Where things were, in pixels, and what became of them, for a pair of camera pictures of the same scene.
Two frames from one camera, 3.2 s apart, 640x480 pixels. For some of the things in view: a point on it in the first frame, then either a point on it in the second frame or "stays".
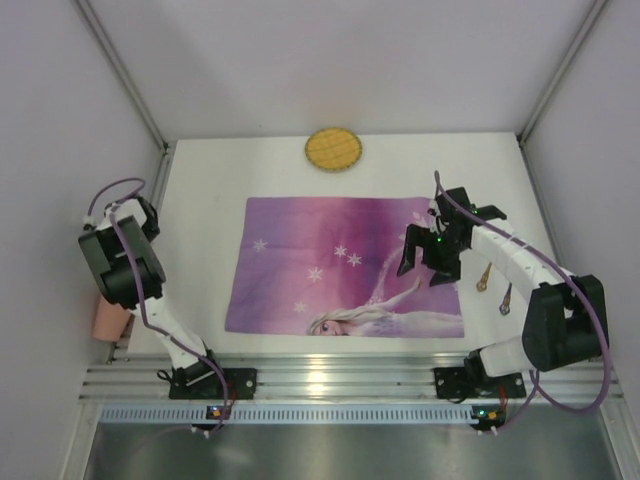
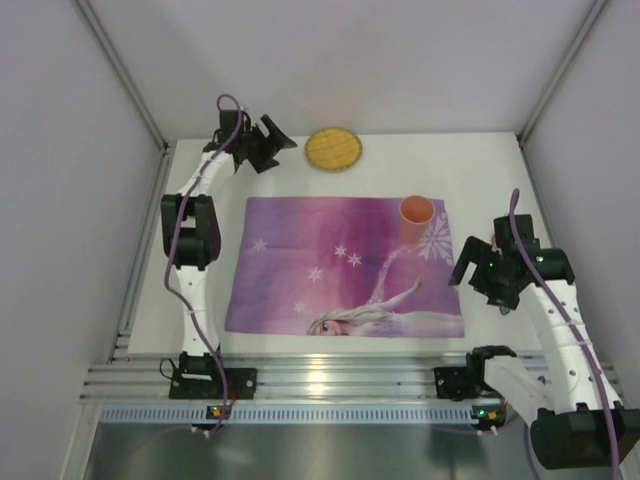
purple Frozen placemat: [329, 266] stays
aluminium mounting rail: [339, 377] stays
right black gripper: [431, 251] to [480, 265]
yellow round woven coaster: [333, 150] stays
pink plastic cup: [110, 320] to [415, 214]
